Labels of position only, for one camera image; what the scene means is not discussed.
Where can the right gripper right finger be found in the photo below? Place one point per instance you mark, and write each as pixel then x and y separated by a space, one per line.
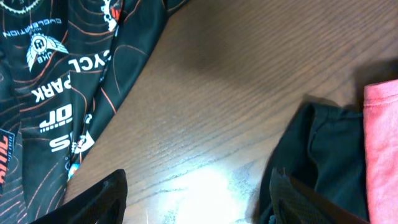
pixel 295 203

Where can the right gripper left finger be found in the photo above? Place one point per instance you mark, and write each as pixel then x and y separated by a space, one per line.
pixel 103 203

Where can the black printed cycling jersey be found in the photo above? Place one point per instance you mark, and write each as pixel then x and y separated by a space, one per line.
pixel 66 68

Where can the black garment in pile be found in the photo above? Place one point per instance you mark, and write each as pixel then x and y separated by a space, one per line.
pixel 323 147

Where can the red garment in pile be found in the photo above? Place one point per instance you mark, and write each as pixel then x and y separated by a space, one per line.
pixel 380 140

